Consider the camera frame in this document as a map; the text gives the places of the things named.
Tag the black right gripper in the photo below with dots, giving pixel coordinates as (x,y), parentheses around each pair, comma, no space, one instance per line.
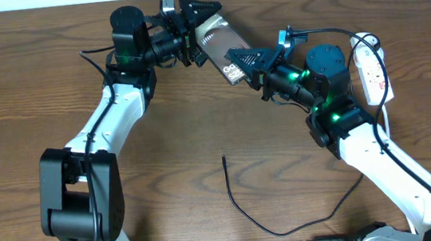
(263,58)

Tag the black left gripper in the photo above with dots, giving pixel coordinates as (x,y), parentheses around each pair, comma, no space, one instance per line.
(187,36)

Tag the Galaxy S25 Ultra smartphone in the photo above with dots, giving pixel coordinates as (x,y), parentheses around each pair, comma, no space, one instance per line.
(216,37)

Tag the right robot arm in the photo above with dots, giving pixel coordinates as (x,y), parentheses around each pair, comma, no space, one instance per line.
(340,124)

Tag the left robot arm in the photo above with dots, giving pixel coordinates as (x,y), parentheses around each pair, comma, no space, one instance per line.
(80,185)

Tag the white power strip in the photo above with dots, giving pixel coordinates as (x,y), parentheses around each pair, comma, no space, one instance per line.
(370,71)

